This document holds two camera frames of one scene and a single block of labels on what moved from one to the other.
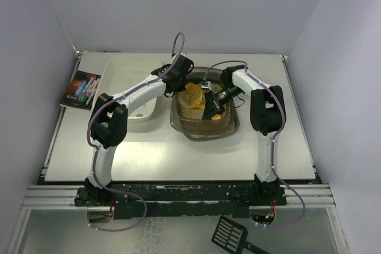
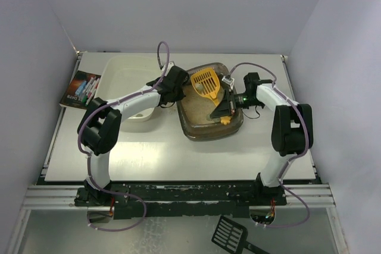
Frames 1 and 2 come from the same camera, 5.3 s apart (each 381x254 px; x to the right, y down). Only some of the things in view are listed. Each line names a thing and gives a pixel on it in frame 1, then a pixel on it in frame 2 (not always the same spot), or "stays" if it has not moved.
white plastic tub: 118,73 stays
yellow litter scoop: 191,97 to 208,82
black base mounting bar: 165,200 stays
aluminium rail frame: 59,196 stays
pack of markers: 87,90 stays
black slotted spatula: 233,236 stays
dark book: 69,99 stays
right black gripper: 212,102 to 229,103
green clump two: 186,98 to 199,87
